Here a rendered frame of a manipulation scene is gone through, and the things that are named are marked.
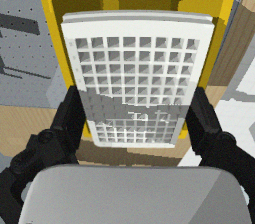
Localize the yellow open-top bin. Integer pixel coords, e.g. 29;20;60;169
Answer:
41;0;234;90

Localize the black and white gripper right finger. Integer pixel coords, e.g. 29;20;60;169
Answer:
185;87;255;224

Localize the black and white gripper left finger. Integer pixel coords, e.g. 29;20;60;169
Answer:
0;85;86;224

